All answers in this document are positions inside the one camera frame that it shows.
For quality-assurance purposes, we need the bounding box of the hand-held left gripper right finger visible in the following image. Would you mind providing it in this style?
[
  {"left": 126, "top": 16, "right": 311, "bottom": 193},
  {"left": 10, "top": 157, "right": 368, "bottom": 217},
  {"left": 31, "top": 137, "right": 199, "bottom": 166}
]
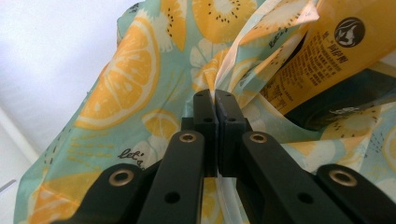
[{"left": 214, "top": 89, "right": 254, "bottom": 178}]

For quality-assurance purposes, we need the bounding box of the white plastic tray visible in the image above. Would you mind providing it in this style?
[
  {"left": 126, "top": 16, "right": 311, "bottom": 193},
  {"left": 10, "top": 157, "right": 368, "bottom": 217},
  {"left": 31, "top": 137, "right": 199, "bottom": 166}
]
[{"left": 0, "top": 106, "right": 40, "bottom": 224}]

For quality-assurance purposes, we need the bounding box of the fruit print drawstring bag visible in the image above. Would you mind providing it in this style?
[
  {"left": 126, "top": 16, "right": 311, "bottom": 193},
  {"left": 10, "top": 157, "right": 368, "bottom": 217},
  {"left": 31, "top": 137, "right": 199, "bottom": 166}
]
[{"left": 13, "top": 0, "right": 396, "bottom": 224}]

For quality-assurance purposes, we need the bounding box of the yellow labelled bottle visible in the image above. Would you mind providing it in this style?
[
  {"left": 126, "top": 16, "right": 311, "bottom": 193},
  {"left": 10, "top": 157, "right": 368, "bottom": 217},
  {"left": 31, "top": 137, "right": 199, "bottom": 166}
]
[{"left": 260, "top": 0, "right": 396, "bottom": 116}]

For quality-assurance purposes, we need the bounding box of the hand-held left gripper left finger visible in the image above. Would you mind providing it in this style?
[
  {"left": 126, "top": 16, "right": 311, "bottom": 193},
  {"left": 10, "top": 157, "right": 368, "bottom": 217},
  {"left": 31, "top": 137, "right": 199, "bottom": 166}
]
[{"left": 180, "top": 89, "right": 219, "bottom": 178}]

